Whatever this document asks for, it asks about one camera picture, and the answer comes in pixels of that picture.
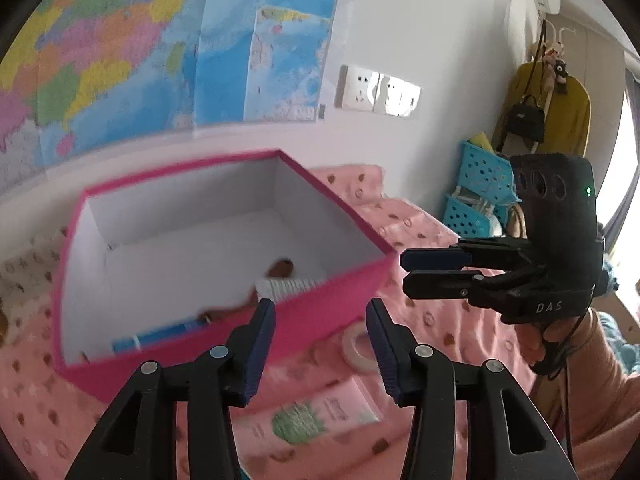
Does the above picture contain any blue perforated plastic basket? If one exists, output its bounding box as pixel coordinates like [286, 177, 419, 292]
[444, 195, 501, 233]
[460, 141, 516, 203]

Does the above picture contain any black cable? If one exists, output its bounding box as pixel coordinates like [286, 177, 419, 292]
[530, 305, 588, 466]

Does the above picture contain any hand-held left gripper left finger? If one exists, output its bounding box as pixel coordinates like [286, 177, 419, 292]
[64, 299, 277, 480]

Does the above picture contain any pink cardboard box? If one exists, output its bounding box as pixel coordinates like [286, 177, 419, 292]
[51, 148, 396, 405]

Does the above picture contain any blue cloth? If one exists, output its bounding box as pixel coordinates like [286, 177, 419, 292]
[597, 255, 640, 376]

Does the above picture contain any pink tube with green print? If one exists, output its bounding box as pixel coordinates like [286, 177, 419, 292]
[235, 376, 383, 446]

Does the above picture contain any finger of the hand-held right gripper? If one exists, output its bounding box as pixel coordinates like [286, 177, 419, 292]
[402, 269, 543, 311]
[400, 237, 538, 272]

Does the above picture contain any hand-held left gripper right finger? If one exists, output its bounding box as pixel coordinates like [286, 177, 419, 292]
[366, 298, 578, 480]

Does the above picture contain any person's right hand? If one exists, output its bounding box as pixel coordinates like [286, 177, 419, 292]
[515, 310, 596, 371]

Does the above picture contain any cream printed cloth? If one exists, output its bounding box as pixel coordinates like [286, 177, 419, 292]
[0, 232, 68, 341]

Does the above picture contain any pink printed blanket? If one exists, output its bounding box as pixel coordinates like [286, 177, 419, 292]
[0, 162, 556, 480]

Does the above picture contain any white tape roll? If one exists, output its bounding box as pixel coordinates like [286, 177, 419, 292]
[341, 324, 381, 372]

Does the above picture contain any person's right forearm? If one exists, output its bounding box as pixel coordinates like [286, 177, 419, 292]
[532, 310, 640, 451]

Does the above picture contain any brown comb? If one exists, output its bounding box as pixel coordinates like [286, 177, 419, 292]
[197, 257, 296, 325]

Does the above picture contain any blue and white medicine box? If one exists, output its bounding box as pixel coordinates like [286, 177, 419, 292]
[112, 319, 211, 357]

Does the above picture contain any yellow coat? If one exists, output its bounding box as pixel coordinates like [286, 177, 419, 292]
[492, 62, 592, 161]

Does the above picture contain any black handbag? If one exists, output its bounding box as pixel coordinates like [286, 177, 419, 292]
[505, 95, 546, 143]

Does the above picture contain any small plush toy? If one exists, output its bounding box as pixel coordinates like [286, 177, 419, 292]
[542, 40, 568, 96]

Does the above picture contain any white wall switch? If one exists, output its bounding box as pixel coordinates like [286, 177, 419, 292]
[397, 80, 422, 118]

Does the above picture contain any colourful wall map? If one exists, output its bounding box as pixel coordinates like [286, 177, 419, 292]
[0, 0, 346, 181]

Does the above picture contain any white wall socket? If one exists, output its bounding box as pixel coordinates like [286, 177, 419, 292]
[334, 64, 382, 111]
[377, 74, 402, 115]

